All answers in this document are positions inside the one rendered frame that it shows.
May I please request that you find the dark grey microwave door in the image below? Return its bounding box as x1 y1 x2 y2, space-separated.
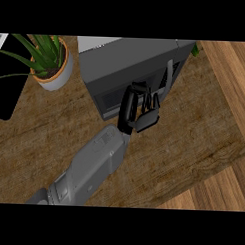
83 36 197 125

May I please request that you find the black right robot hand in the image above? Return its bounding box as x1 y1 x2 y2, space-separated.
116 79 163 137

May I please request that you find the black flat appliance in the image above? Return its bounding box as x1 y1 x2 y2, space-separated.
0 32 36 122

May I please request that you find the green plant in grey pot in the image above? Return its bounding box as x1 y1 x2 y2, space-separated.
0 32 76 93

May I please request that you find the white appliance edge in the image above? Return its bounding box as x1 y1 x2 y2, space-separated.
0 32 10 55

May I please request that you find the green leaf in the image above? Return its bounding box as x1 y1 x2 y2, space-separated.
191 42 201 58

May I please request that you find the dark grey microwave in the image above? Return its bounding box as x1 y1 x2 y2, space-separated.
74 35 197 125

